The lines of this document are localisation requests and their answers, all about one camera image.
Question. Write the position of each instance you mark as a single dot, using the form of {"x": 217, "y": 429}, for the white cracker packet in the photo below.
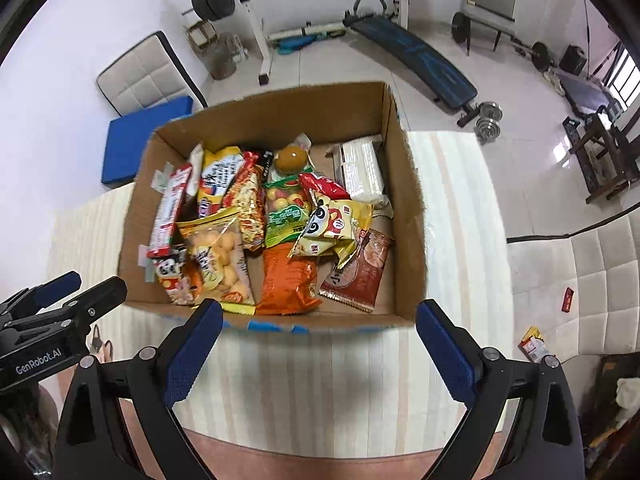
{"x": 360, "y": 170}

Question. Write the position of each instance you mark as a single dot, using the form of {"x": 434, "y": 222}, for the clear packet with orange ball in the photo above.
{"x": 291, "y": 159}

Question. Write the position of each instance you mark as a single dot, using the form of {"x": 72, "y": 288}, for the red white long packet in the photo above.
{"x": 170, "y": 210}

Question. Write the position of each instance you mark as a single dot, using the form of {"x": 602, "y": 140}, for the small barbell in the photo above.
{"x": 460, "y": 27}

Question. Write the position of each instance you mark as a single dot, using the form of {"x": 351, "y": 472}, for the white quilted cushion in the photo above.
{"x": 145, "y": 70}

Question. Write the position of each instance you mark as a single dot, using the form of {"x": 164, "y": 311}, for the yellow red small packet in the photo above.
{"x": 532, "y": 345}

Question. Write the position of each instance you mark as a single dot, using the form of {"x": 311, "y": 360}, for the brown red biscuit packet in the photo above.
{"x": 357, "y": 272}

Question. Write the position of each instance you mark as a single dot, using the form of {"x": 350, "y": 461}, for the orange snack bag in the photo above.
{"x": 285, "y": 280}

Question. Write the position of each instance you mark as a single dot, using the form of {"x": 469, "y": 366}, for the cardboard box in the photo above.
{"x": 280, "y": 110}

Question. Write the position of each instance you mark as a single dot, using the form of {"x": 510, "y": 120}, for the small red box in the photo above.
{"x": 568, "y": 301}

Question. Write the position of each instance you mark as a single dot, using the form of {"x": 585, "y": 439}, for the teal exercise tool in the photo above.
{"x": 295, "y": 42}

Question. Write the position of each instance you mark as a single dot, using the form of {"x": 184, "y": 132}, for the blue mat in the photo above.
{"x": 125, "y": 145}

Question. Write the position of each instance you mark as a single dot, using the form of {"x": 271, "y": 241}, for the blue black sit-up bench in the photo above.
{"x": 425, "y": 60}

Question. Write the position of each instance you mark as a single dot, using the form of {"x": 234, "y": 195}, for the yellow blue snack packet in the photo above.
{"x": 215, "y": 180}

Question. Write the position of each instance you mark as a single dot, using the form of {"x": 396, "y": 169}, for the panda print snack packet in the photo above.
{"x": 170, "y": 272}

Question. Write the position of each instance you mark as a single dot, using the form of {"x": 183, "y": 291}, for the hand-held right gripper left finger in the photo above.
{"x": 192, "y": 355}

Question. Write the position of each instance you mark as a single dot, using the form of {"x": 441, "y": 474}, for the dark wooden rack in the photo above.
{"x": 605, "y": 160}

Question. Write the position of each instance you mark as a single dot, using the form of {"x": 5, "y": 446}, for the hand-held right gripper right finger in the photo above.
{"x": 447, "y": 355}

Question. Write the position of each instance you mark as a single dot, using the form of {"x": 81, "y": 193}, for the floor fan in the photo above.
{"x": 225, "y": 55}

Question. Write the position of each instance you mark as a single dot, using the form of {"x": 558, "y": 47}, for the orange noodle packet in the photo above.
{"x": 247, "y": 205}

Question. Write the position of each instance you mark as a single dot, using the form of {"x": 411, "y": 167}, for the black speaker box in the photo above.
{"x": 572, "y": 59}

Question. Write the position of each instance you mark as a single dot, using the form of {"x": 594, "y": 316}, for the yellow cartoon eyes packet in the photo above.
{"x": 340, "y": 225}

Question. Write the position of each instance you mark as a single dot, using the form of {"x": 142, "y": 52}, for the small wooden stool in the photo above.
{"x": 200, "y": 35}

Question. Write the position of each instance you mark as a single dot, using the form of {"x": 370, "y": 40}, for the white barbell rack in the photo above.
{"x": 257, "y": 25}

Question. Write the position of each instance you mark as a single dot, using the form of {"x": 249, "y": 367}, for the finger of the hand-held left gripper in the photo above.
{"x": 55, "y": 287}
{"x": 95, "y": 297}

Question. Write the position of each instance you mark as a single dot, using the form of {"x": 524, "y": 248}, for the green candy packet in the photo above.
{"x": 282, "y": 217}

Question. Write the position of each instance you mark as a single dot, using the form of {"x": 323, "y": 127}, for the white quilted sofa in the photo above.
{"x": 600, "y": 270}

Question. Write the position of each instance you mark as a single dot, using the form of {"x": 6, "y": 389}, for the chrome dumbbell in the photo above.
{"x": 487, "y": 120}

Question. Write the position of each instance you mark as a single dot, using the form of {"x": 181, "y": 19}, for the yellow bread ball bag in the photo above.
{"x": 215, "y": 260}

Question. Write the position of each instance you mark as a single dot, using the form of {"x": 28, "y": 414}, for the dark wooden furniture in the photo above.
{"x": 612, "y": 440}

